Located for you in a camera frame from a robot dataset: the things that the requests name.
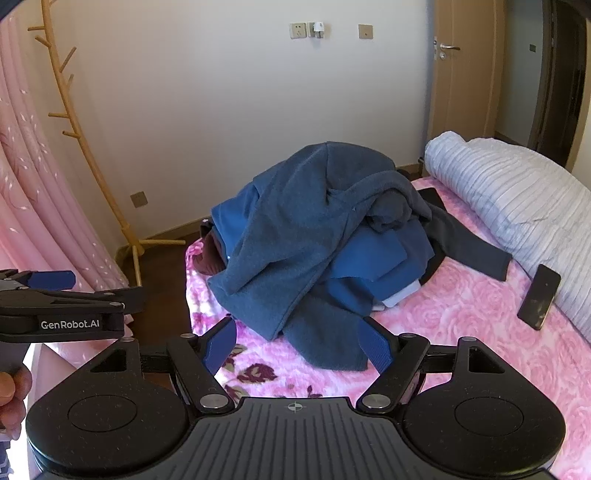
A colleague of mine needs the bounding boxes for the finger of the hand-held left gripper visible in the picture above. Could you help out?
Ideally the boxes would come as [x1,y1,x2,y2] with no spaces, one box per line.
[0,270,77,292]
[21,285,148,315]

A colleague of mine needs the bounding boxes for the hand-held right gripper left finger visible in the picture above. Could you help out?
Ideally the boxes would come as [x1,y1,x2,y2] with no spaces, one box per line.
[87,316,238,415]

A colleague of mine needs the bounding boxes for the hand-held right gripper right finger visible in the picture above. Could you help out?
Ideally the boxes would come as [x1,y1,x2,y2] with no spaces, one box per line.
[358,316,508,413]

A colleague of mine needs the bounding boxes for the black garment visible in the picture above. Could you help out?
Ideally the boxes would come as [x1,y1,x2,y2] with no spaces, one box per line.
[414,187,514,288]

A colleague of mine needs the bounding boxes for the person's left hand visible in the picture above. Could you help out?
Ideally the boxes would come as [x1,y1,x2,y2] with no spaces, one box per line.
[0,367,34,440]

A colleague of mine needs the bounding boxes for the wooden coat rack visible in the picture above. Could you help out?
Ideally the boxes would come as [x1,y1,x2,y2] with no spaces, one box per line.
[28,0,188,288]

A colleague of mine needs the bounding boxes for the white garment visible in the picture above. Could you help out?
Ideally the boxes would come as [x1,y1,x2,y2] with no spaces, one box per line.
[373,279,422,313]

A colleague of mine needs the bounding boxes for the brown garment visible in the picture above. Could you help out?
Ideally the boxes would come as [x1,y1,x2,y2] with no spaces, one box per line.
[193,231,230,276]

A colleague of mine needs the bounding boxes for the pink floral bedsheet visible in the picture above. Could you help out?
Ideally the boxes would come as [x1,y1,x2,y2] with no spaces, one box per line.
[185,175,591,480]

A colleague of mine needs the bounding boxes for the bright blue garment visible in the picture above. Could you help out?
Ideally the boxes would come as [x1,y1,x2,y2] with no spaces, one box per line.
[211,184,435,324]

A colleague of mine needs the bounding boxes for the pink curtain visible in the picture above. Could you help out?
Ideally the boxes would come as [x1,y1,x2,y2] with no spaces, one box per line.
[0,14,132,398]

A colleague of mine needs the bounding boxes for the black smartphone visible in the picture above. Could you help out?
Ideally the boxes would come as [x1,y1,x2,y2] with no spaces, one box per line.
[516,263,563,331]

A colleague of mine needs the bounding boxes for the grey striped quilt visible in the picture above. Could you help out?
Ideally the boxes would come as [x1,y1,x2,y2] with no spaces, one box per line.
[423,130,591,346]

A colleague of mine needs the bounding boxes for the wooden door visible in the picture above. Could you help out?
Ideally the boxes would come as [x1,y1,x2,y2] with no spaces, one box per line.
[427,0,506,177]

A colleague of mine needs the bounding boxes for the metal door handle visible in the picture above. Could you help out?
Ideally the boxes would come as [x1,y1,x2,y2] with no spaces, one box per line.
[433,39,461,61]

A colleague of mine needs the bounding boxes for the dark brown door frame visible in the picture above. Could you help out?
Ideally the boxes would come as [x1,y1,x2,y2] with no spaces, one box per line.
[526,0,591,174]

